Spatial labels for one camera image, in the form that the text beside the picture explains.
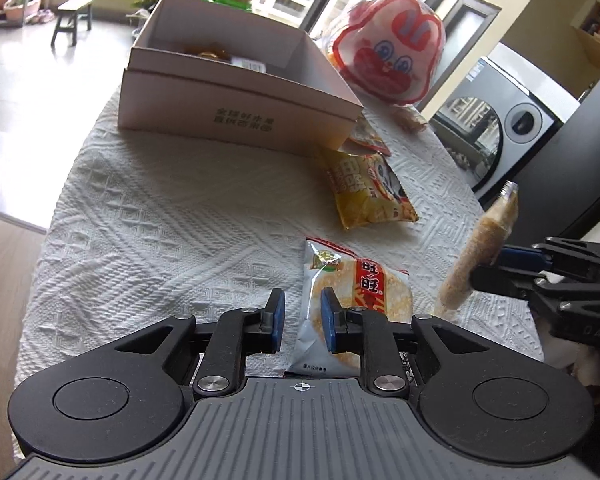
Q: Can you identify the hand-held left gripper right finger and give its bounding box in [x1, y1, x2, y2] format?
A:
[320, 287, 488, 398]

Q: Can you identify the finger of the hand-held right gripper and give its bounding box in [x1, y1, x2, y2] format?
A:
[470, 262, 600, 307]
[497, 236, 600, 283]

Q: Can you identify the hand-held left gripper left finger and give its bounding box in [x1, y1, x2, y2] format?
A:
[114, 288, 287, 398]

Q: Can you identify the sesame stick packet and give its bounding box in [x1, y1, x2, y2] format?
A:
[437, 181, 521, 320]

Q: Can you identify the white rice cracker packet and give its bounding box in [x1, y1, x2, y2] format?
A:
[284, 236, 413, 378]

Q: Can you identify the cardboard box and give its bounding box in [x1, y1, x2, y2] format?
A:
[117, 0, 365, 153]

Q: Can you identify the clear packet of golden candies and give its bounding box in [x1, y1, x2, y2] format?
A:
[184, 46, 231, 63]

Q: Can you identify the yellow panda snack packet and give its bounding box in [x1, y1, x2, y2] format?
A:
[319, 149, 420, 232]

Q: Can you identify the silver washing machine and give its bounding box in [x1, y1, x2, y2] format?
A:
[430, 56, 581, 193]

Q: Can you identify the white textured table cloth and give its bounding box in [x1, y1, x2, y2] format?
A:
[12, 82, 546, 463]

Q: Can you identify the clear packet of brown snack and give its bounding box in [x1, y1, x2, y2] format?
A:
[390, 107, 428, 134]

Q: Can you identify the red yellow snack packet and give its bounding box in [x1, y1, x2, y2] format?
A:
[341, 116, 392, 157]

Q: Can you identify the frosted glass door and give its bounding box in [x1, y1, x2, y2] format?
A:
[420, 0, 503, 116]

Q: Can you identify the red rabbit snack bag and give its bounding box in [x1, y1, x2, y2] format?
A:
[325, 0, 447, 107]

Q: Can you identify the dark wooden stool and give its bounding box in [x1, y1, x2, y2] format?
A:
[50, 0, 97, 47]

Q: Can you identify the plant pot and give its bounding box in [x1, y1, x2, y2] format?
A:
[2, 0, 46, 23]

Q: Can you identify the wooden wall shelf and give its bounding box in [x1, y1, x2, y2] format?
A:
[570, 0, 600, 72]

